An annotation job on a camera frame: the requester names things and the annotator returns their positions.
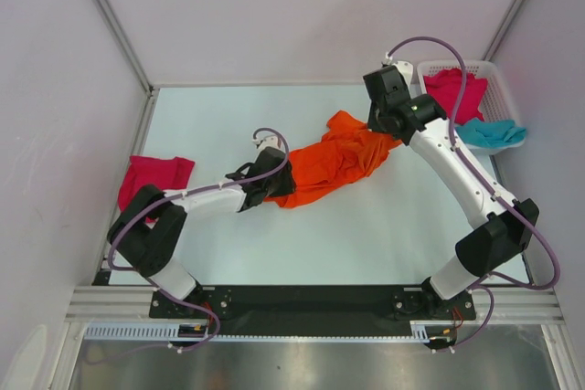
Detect white plastic basket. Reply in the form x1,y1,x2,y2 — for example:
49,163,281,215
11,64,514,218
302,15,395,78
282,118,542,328
417,60,524,155

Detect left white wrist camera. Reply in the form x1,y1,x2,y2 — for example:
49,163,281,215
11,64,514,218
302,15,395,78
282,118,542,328
252,134,282,152

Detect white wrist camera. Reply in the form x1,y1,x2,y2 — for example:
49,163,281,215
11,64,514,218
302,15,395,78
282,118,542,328
252,134,282,152
382,52,414,86

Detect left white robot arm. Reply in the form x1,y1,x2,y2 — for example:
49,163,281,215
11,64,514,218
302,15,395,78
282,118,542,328
107,146,296,317

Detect crimson t shirt in basket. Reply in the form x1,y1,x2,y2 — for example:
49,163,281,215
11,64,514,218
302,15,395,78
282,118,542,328
423,68,488,125

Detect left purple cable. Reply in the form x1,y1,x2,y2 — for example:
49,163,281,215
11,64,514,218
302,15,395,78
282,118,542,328
107,128,292,355

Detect aluminium frame rail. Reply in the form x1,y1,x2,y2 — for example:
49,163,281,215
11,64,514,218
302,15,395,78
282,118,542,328
65,286,563,345

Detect teal t shirt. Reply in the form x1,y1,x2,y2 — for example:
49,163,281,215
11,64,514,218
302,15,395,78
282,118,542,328
455,118,527,149

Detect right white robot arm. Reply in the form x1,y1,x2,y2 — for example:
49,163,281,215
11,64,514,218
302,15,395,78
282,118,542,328
363,66,539,318

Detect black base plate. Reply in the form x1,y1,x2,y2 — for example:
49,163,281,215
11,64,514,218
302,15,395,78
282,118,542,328
149,285,476,337

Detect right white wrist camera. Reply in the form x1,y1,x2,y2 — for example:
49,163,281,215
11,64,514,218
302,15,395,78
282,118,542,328
382,52,414,86

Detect folded crimson t shirt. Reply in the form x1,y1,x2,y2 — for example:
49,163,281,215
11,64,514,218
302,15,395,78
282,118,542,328
118,155,196,213

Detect orange t shirt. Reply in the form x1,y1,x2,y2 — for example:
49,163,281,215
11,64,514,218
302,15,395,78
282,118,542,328
268,111,401,209

